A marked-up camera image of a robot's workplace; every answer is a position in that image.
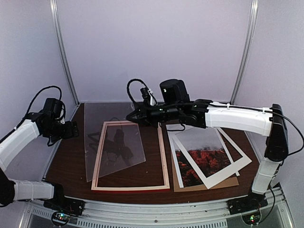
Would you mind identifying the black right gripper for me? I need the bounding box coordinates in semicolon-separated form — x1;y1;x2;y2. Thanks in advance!
127;99;181;128

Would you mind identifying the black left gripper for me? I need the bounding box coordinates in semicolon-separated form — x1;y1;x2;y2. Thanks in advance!
45;120;79;143

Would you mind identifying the clear acrylic sheet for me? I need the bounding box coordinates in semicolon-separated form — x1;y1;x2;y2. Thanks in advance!
84;103;146;182

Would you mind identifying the red wooden picture frame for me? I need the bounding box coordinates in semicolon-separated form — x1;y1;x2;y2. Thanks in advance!
91;121;170;192

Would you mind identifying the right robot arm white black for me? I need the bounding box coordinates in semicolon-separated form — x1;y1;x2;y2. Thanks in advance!
126;79;289;210

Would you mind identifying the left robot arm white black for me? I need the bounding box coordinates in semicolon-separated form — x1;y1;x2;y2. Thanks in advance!
0;98;79;211

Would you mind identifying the red forest photo print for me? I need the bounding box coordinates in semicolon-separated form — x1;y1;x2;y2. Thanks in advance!
174;128;233;187

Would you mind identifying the white photo mat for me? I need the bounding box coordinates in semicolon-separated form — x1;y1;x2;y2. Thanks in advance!
167;124;252;189

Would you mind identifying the left round led board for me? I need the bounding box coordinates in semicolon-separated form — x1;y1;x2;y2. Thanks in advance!
51;211;71;226

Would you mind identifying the round led board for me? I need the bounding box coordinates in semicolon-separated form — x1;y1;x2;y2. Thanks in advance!
242;212;261;226
51;211;71;226

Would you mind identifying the brown backing board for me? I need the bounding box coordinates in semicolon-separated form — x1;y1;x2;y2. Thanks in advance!
171;158;239;192

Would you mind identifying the right round led board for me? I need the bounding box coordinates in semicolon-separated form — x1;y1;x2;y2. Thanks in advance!
242;212;261;226

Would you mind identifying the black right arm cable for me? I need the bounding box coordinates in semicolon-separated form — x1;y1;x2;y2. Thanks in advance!
126;78;148;107

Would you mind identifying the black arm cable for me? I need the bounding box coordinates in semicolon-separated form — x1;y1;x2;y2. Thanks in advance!
126;78;148;107
14;85;66;129

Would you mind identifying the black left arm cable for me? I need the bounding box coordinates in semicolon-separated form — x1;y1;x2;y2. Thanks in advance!
14;85;66;129

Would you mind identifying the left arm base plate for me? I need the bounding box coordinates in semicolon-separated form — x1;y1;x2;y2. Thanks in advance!
43;197;85;217

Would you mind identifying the left aluminium corner post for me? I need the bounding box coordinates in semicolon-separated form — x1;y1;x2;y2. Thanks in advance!
49;0;80;106

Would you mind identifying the aluminium corner post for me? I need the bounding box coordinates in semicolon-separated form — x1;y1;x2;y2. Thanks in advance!
230;0;259;104
49;0;80;106

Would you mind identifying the right aluminium corner post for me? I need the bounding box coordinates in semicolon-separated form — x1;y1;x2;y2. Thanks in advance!
230;0;259;104

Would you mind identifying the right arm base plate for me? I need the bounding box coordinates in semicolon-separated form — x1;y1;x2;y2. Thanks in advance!
227;196;268;215

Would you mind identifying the aluminium front rail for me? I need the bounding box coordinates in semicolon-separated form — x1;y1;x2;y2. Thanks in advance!
19;182;297;228

